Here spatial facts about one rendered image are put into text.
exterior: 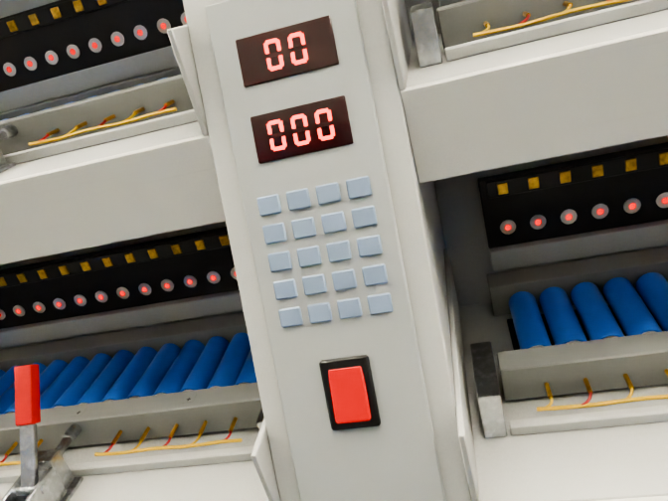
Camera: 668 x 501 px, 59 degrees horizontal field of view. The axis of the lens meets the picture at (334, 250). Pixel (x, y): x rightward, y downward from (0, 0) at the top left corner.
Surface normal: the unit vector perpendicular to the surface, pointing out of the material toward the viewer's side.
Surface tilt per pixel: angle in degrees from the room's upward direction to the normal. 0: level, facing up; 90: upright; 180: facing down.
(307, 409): 90
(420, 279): 90
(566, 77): 111
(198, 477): 21
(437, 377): 90
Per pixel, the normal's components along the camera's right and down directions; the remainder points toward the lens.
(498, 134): -0.13, 0.44
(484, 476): -0.25, -0.88
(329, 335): -0.21, 0.09
